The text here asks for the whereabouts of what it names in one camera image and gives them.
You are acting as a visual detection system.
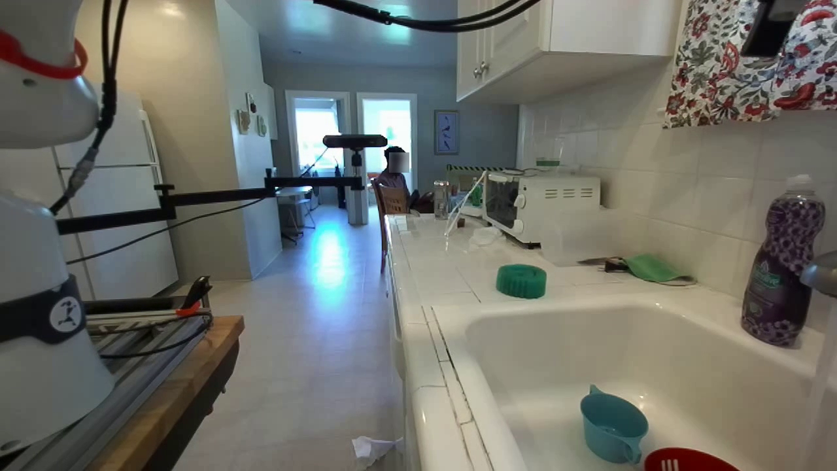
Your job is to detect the seated person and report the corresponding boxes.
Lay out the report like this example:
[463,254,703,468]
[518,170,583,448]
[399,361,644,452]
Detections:
[376,146,412,206]

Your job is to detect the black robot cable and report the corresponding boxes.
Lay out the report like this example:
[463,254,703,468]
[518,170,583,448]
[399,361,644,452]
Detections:
[311,0,545,38]

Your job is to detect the teal cup in sink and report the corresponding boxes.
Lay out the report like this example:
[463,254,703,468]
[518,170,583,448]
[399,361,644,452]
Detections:
[582,384,650,463]

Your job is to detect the purple dish soap bottle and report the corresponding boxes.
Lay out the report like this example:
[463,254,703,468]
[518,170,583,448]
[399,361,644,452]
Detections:
[740,175,826,349]

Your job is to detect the brushed metal kitchen faucet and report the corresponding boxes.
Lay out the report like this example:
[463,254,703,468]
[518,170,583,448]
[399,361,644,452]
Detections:
[800,252,837,299]

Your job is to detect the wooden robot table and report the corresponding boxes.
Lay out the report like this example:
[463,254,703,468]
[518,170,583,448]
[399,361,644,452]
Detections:
[89,318,244,471]

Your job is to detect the black camera on stand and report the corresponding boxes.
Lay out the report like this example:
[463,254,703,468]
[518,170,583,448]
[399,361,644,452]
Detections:
[321,133,388,150]

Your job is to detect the white double sink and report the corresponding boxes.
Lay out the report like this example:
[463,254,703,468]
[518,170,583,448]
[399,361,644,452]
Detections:
[430,295,837,471]

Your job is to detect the red cup in sink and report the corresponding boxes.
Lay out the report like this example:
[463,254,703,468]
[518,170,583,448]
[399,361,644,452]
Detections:
[644,448,737,471]

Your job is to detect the white upper cabinets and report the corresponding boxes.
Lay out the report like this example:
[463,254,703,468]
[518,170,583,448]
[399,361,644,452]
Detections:
[456,0,682,106]

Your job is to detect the floral window curtain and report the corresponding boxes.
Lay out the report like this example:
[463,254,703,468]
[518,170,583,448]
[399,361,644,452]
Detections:
[661,0,837,128]

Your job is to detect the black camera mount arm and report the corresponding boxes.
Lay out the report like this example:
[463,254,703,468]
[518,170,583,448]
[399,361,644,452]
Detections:
[57,174,365,235]

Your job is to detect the wooden chair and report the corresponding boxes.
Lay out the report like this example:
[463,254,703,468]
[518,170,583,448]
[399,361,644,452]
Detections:
[371,178,414,277]

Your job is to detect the green round scrubber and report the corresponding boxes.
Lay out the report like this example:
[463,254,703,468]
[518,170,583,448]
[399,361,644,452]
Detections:
[494,264,548,299]

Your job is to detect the crumpled paper on floor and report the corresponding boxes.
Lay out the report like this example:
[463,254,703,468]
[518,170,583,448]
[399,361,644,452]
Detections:
[350,434,402,467]

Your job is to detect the white refrigerator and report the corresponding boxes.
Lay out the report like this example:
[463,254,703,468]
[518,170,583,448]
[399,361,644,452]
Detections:
[0,95,180,301]

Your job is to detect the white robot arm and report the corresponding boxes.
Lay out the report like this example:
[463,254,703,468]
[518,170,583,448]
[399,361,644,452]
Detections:
[0,0,115,456]

